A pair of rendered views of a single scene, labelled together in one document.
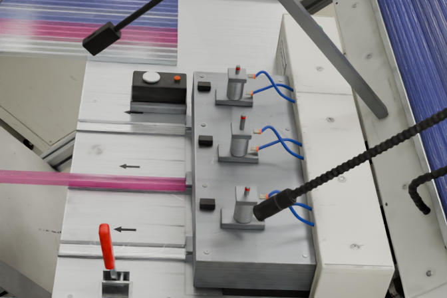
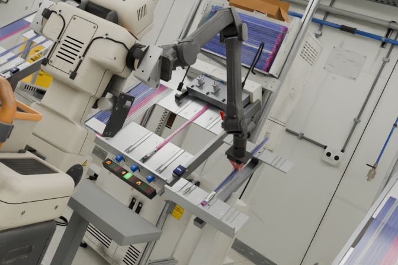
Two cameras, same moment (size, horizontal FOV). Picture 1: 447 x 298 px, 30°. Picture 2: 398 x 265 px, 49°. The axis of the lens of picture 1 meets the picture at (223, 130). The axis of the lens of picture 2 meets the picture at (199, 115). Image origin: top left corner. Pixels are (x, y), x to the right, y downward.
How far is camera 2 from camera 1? 1.53 m
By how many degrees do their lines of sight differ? 28
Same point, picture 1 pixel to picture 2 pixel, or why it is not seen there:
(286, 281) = (246, 102)
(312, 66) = (205, 68)
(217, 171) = (216, 95)
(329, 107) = (218, 71)
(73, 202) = (196, 122)
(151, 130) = (188, 103)
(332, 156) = not seen: hidden behind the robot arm
